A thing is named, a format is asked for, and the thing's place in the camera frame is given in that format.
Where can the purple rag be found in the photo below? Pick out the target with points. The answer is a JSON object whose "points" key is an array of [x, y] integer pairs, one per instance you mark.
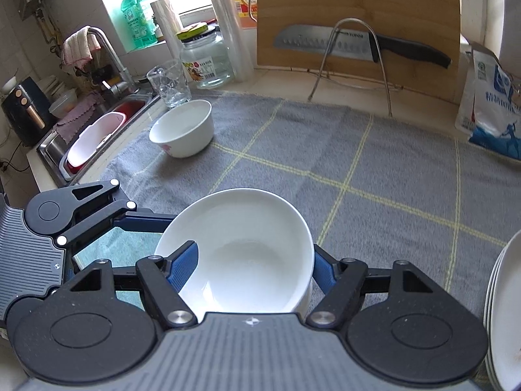
{"points": [[77, 120]]}

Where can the white and blue salt bag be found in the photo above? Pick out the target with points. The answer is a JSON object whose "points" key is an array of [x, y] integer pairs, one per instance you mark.
{"points": [[496, 110]]}

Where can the grey checked cloth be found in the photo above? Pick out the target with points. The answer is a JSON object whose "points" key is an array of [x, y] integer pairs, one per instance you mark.
{"points": [[366, 179]]}

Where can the white bowl with pink print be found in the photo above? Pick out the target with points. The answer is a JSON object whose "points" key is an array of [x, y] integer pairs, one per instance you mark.
{"points": [[183, 126]]}

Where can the pink striped towel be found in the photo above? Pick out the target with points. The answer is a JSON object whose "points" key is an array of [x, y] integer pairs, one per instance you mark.
{"points": [[77, 47]]}

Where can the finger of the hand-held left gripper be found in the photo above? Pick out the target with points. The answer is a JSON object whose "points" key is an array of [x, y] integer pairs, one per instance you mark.
{"points": [[138, 222]]}

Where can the glass jar with black lid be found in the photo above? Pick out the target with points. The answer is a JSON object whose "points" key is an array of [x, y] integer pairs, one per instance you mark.
{"points": [[207, 65]]}

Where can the wooden cutting board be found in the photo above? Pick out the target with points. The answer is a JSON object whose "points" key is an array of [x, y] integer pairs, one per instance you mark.
{"points": [[325, 0]]}

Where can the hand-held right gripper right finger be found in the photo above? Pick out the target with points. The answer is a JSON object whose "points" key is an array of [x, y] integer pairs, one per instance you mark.
{"points": [[323, 271]]}

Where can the plain white bowl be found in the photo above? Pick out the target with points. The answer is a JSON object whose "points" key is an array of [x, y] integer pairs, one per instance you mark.
{"points": [[244, 252]]}

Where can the metal faucet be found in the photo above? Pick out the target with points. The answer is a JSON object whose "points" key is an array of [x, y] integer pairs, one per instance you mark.
{"points": [[110, 49]]}

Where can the teal cloth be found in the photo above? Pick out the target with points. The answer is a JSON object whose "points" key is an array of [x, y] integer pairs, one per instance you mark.
{"points": [[118, 248]]}

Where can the black air fryer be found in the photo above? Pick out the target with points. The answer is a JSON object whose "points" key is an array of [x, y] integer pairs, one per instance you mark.
{"points": [[20, 106]]}

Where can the green dish soap bottle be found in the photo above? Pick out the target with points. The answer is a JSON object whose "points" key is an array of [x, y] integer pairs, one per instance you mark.
{"points": [[136, 20]]}

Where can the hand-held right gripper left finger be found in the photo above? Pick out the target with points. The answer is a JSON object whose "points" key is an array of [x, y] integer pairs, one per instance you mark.
{"points": [[183, 269]]}

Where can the white and red wash basin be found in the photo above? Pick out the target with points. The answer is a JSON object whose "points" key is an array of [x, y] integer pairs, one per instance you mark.
{"points": [[93, 138]]}

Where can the tall clear plastic wrap roll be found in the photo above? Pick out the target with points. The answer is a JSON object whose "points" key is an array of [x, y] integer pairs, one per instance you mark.
{"points": [[232, 28]]}

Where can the steel sink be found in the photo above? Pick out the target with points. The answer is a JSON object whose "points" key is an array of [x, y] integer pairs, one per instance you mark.
{"points": [[53, 146]]}

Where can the clear drinking glass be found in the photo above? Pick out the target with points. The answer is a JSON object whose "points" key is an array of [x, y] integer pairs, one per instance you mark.
{"points": [[171, 85]]}

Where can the clear plastic container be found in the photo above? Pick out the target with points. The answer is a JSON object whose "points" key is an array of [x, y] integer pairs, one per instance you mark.
{"points": [[63, 104]]}

